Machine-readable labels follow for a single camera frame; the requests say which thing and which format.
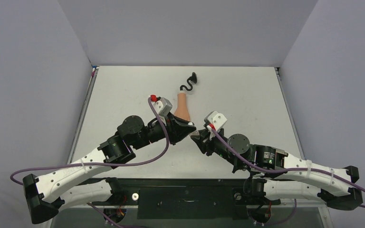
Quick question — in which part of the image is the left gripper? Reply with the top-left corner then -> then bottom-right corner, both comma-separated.
133,111 -> 196,150

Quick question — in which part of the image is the clear nail polish bottle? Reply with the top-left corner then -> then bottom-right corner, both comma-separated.
190,131 -> 201,138

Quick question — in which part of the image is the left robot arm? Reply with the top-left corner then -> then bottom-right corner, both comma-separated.
22,113 -> 196,224

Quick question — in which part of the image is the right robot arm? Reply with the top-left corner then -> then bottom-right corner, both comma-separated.
190,129 -> 363,210

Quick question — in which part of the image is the mannequin practice hand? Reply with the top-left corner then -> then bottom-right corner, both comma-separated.
174,92 -> 191,121

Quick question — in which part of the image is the black flexible hand stand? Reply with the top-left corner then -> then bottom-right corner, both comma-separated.
180,72 -> 198,92

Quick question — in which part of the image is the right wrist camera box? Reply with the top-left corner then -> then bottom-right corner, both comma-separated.
204,111 -> 227,132

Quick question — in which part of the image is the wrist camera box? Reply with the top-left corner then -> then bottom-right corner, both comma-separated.
154,97 -> 173,117
204,111 -> 227,132

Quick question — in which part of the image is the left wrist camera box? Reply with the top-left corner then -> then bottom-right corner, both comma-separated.
154,97 -> 173,117

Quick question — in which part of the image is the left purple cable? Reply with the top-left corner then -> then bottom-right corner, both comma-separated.
10,94 -> 171,228

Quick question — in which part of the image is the purple cable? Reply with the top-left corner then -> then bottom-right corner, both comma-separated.
10,94 -> 171,228
207,124 -> 365,226

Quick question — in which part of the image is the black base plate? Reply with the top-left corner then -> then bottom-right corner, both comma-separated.
59,178 -> 282,221

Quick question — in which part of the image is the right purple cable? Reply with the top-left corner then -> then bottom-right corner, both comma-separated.
207,124 -> 365,226

